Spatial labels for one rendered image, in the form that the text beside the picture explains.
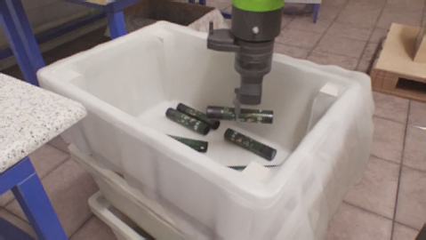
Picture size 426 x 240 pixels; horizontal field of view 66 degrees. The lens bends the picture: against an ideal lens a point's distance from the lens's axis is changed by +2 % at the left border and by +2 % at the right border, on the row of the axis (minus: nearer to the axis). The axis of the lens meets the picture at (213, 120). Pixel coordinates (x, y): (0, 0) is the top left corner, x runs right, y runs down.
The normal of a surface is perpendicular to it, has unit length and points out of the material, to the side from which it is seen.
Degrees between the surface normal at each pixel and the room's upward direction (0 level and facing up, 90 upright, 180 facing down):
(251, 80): 101
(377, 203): 0
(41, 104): 0
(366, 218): 0
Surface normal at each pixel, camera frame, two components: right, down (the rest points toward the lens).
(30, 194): 0.87, 0.29
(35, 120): 0.00, -0.80
